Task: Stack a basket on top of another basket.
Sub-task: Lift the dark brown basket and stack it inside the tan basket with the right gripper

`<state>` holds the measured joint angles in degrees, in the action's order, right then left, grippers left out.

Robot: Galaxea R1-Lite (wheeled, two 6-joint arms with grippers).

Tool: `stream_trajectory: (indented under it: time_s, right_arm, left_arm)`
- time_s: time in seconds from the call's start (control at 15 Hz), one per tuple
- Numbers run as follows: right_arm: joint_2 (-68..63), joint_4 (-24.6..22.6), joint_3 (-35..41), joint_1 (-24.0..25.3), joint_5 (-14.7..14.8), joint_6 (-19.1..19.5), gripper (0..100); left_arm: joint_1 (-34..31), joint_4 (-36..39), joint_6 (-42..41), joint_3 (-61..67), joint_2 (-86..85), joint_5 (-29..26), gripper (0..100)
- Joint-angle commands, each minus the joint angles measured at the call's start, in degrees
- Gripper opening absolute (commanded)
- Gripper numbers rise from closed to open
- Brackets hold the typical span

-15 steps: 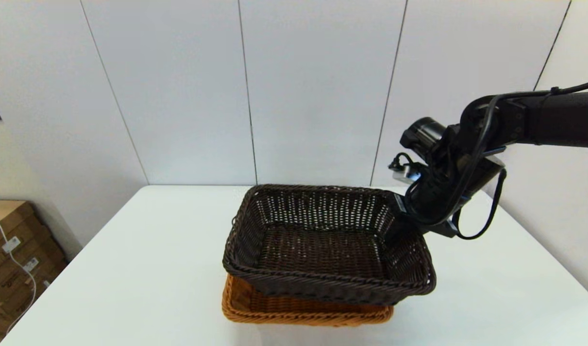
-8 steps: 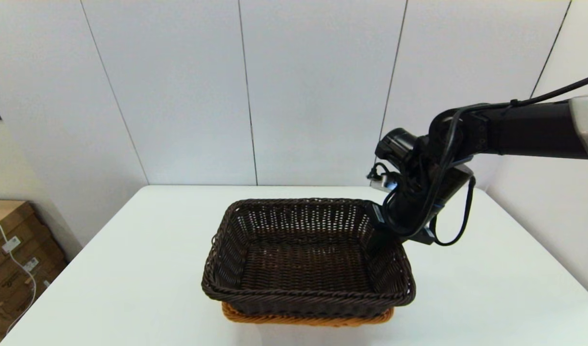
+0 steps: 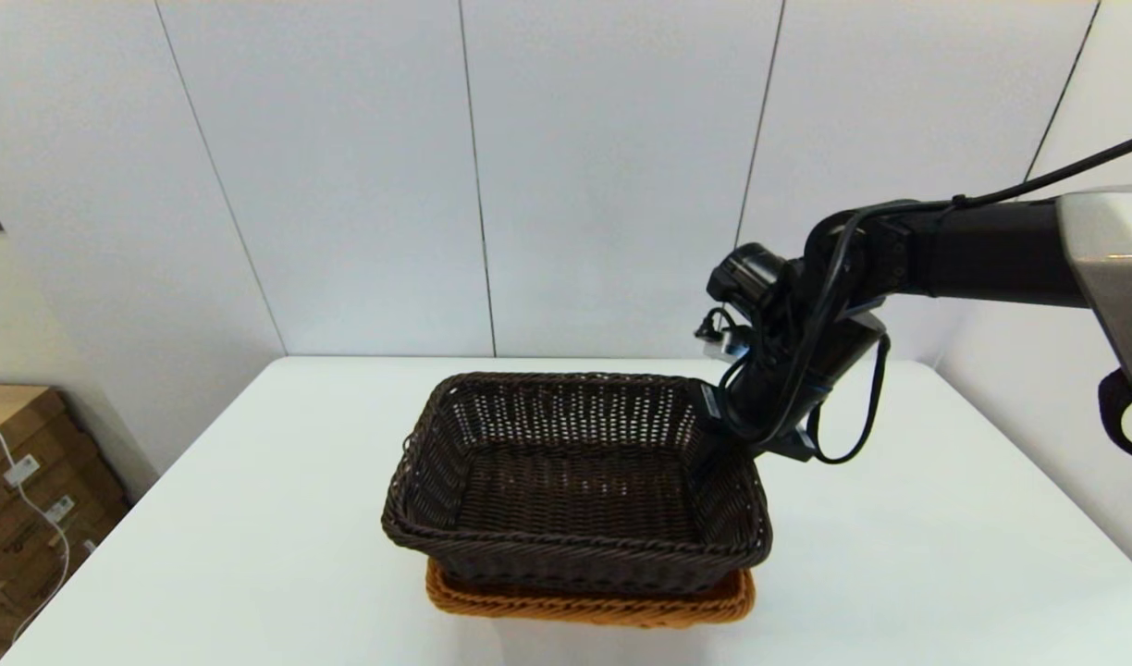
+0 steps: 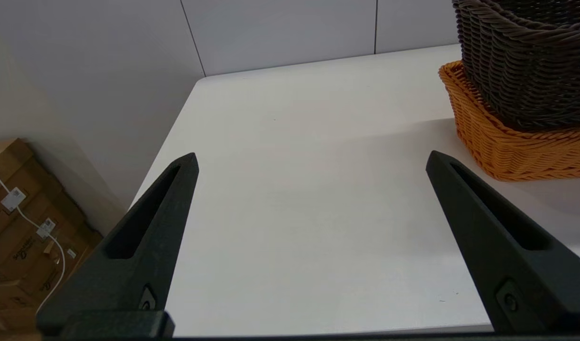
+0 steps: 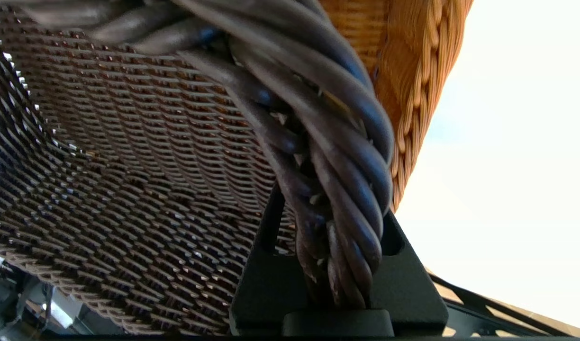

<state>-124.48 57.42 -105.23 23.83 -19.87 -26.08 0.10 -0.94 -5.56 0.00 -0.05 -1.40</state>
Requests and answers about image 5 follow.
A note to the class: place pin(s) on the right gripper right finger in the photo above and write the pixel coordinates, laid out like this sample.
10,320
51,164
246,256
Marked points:
408,293

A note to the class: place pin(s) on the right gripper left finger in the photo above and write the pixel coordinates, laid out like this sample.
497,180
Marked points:
261,284

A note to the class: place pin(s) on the dark brown wicker basket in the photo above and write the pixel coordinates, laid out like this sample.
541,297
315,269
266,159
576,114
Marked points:
129,142

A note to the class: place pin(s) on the orange wicker basket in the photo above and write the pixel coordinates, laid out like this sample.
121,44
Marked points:
413,57

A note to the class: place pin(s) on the grey robot chassis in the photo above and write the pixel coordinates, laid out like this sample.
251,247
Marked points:
15,298

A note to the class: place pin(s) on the black metal frame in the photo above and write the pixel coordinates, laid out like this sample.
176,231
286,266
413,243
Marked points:
475,315

